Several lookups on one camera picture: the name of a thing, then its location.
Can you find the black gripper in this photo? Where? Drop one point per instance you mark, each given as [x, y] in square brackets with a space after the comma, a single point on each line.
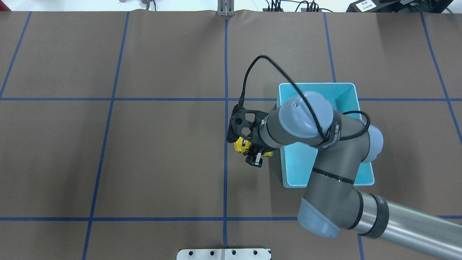
[255, 159]

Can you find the yellow beetle toy car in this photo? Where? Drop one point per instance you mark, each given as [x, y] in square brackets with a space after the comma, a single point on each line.
[243, 146]

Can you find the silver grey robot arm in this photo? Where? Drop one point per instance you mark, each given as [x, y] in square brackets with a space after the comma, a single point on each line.
[330, 202]

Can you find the turquoise plastic bin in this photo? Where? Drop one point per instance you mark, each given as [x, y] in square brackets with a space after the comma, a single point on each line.
[298, 158]

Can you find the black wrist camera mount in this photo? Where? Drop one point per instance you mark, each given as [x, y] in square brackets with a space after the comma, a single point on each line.
[244, 122]

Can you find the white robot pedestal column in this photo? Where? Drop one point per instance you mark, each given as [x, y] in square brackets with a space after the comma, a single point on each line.
[225, 254]

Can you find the aluminium frame post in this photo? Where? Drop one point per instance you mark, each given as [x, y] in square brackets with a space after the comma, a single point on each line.
[225, 8]

